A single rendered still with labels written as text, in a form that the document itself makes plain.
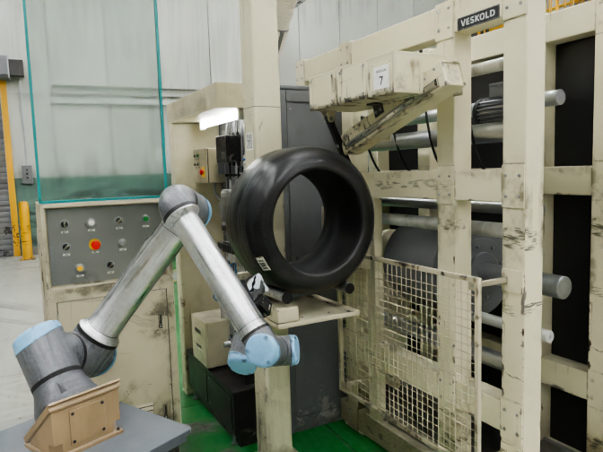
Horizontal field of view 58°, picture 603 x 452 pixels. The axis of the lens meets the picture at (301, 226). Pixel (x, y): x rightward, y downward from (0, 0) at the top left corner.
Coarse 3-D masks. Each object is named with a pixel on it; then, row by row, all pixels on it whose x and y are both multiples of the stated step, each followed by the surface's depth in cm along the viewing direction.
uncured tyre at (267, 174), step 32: (256, 160) 217; (288, 160) 201; (320, 160) 205; (256, 192) 197; (320, 192) 239; (352, 192) 232; (256, 224) 196; (352, 224) 236; (256, 256) 199; (320, 256) 240; (352, 256) 215; (288, 288) 207; (320, 288) 211
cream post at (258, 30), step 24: (240, 0) 236; (264, 0) 231; (240, 24) 238; (264, 24) 232; (240, 48) 240; (264, 48) 232; (264, 72) 233; (264, 96) 234; (264, 120) 235; (264, 144) 236; (264, 384) 246; (288, 384) 250; (264, 408) 248; (288, 408) 251; (264, 432) 250; (288, 432) 252
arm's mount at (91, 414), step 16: (112, 384) 163; (64, 400) 150; (80, 400) 154; (96, 400) 159; (112, 400) 163; (48, 416) 149; (64, 416) 151; (80, 416) 155; (96, 416) 159; (112, 416) 163; (32, 432) 155; (48, 432) 150; (64, 432) 151; (80, 432) 155; (96, 432) 159; (112, 432) 163; (32, 448) 156; (48, 448) 151; (64, 448) 151; (80, 448) 155
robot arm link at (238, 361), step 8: (232, 344) 168; (240, 344) 166; (232, 352) 165; (240, 352) 164; (232, 360) 163; (240, 360) 162; (248, 360) 163; (232, 368) 166; (240, 368) 165; (248, 368) 164; (256, 368) 165
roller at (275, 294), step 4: (268, 284) 219; (268, 288) 216; (272, 288) 214; (276, 288) 212; (268, 292) 214; (272, 292) 212; (276, 292) 209; (280, 292) 207; (284, 292) 205; (288, 292) 205; (272, 296) 212; (276, 296) 208; (280, 296) 205; (284, 296) 204; (288, 296) 205; (292, 296) 206; (280, 300) 206; (284, 300) 204; (288, 300) 205
